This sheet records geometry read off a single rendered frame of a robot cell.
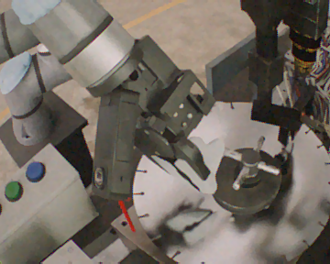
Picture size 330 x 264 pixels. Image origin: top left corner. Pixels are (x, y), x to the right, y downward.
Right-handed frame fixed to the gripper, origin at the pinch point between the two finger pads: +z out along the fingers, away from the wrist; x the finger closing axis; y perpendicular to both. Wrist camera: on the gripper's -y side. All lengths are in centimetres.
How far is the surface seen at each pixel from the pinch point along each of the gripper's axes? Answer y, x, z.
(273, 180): 7.0, -4.4, 7.5
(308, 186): 8.9, -9.2, 11.8
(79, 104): 50, 167, 33
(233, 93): 37, 31, 20
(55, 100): 13, 66, -6
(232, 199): 1.5, -1.3, 4.4
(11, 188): -16.5, 31.3, -12.4
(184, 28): 149, 167, 56
